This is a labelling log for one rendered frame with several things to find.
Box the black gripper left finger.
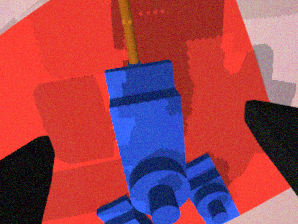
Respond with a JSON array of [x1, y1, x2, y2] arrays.
[[0, 136, 56, 224]]

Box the red flat panel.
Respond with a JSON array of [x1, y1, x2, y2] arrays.
[[0, 0, 290, 224]]

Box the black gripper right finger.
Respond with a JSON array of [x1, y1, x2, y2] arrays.
[[243, 100, 298, 196]]

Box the blue micro servo with orange cable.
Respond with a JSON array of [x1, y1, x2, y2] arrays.
[[105, 0, 190, 224]]

